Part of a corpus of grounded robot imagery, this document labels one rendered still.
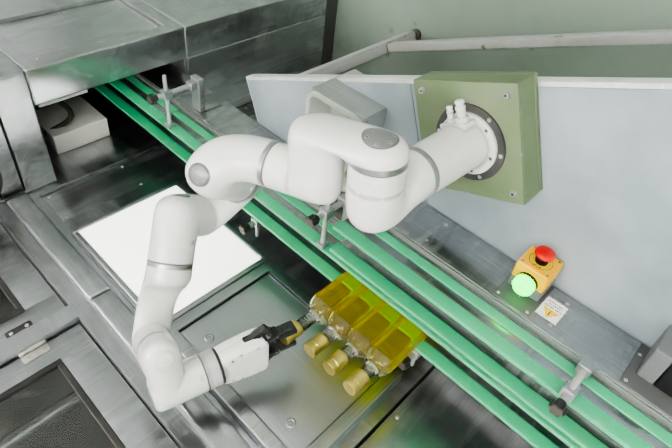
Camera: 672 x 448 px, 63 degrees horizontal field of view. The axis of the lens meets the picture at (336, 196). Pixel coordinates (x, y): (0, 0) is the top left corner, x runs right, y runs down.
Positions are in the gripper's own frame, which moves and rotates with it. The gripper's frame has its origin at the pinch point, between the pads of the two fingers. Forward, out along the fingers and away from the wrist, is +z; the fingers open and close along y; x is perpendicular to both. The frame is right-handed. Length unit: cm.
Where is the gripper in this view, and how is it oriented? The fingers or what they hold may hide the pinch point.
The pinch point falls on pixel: (285, 335)
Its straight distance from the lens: 119.6
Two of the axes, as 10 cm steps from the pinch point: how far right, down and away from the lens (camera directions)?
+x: -5.2, -5.9, 6.2
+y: 0.9, -7.6, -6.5
